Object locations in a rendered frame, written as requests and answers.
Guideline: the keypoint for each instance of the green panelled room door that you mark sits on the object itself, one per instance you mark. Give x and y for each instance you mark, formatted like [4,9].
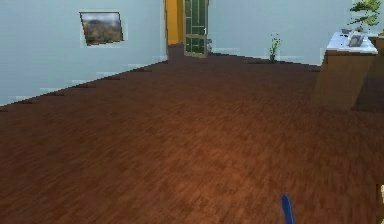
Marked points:
[196,26]

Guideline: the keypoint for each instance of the small green house plant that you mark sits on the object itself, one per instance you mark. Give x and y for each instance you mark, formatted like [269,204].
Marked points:
[274,47]

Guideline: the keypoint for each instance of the framed landscape picture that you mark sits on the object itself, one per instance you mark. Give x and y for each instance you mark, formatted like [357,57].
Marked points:
[101,28]

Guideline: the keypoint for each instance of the blue curved object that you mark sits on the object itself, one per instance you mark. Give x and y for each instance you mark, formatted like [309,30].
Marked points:
[287,210]

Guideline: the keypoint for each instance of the brown desk with white top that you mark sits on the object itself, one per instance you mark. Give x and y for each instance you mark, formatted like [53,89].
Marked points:
[346,71]

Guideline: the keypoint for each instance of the grey object on desk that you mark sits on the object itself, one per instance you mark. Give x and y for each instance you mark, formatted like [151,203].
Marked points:
[356,39]

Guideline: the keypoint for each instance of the large green house plant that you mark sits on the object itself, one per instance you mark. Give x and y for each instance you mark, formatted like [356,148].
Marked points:
[366,11]

